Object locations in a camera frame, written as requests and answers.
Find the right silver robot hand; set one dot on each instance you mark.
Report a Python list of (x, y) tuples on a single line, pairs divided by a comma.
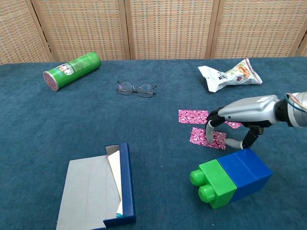
[(249, 110)]

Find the pink-patterned card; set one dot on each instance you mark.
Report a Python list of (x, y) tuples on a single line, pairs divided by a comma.
[(199, 137), (192, 116), (233, 124)]

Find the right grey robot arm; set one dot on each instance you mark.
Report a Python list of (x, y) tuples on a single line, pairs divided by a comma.
[(298, 112)]

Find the white snack bag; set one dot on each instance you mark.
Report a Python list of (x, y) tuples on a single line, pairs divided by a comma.
[(223, 79)]

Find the blue toy building block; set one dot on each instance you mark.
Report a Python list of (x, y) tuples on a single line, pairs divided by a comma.
[(237, 176), (254, 165)]

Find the green toy building block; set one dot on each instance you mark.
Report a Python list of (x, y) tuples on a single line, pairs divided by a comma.
[(216, 183)]

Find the woven bamboo folding screen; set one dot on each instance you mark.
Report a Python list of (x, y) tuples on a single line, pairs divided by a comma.
[(168, 28)]

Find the black thin-rimmed eyeglasses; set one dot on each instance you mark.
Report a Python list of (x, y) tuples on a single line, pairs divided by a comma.
[(125, 87)]

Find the small light blue object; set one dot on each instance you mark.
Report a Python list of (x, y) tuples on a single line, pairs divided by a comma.
[(119, 215)]

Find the green cylindrical chip can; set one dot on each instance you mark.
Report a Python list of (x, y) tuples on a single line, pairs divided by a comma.
[(74, 70)]

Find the open blue cardboard box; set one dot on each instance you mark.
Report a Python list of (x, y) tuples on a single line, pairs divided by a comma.
[(86, 187)]

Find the blue felt table cover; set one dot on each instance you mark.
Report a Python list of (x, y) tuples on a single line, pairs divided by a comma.
[(48, 124)]

